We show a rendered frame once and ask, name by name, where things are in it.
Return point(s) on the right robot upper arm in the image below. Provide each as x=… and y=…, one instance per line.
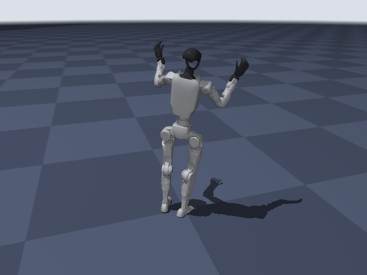
x=207, y=88

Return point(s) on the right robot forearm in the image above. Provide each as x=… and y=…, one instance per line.
x=228, y=91

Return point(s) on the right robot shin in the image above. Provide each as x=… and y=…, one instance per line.
x=187, y=189

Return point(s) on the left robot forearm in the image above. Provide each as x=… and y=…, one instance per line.
x=159, y=71

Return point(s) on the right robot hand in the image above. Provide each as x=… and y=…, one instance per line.
x=240, y=70

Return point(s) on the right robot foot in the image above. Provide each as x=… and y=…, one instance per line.
x=181, y=212

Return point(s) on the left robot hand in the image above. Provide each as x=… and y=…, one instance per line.
x=158, y=52

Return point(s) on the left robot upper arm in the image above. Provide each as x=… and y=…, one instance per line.
x=165, y=79

